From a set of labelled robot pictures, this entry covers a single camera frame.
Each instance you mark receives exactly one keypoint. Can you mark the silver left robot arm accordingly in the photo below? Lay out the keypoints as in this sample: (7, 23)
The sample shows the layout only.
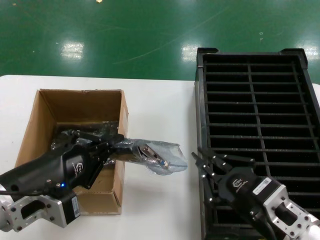
(50, 207)

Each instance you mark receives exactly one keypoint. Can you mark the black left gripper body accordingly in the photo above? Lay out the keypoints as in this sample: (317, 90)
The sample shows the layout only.
(50, 170)

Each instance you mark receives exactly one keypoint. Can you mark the graphics card with metal bracket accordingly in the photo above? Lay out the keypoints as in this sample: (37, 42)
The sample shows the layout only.
(152, 156)

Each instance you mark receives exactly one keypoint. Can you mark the brown cardboard box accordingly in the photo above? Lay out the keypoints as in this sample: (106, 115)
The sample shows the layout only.
(75, 105)

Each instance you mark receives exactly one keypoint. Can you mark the black slotted plastic container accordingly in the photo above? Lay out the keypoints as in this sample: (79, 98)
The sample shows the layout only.
(201, 100)

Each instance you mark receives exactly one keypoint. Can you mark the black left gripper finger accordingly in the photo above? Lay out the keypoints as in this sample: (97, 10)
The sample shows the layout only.
(102, 156)
(100, 138)

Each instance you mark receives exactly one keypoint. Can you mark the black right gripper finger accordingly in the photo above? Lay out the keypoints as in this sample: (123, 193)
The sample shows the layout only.
(232, 160)
(208, 185)

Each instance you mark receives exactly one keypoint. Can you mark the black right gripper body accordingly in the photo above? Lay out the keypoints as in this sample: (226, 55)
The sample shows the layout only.
(240, 185)

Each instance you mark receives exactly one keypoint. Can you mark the grey antistatic bag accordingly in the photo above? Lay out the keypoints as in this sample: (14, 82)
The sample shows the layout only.
(172, 150)
(62, 135)

